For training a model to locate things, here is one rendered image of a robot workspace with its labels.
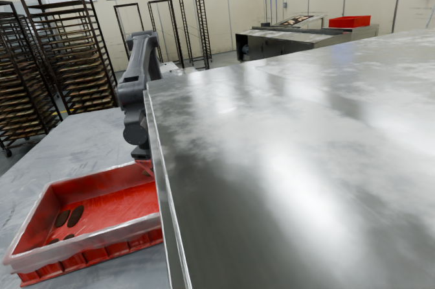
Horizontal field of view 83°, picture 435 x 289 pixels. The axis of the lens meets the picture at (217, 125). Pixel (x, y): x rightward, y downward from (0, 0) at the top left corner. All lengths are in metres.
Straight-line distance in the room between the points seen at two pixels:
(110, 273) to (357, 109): 0.69
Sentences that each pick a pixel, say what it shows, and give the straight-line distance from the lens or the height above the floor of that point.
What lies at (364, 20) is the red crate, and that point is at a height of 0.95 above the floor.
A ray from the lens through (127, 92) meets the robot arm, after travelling 0.65.
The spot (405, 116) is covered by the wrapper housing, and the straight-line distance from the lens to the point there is 0.21.
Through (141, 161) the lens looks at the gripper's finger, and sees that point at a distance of 0.72.
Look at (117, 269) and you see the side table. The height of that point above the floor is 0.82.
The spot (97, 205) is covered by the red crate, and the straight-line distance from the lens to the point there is 0.99.
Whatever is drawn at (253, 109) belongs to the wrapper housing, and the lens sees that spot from 0.21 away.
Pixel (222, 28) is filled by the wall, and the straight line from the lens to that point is 8.62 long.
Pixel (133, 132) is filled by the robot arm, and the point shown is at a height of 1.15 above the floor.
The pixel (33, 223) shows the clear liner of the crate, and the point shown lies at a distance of 0.92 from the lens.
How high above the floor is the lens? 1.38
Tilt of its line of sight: 25 degrees down
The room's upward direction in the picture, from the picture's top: 8 degrees counter-clockwise
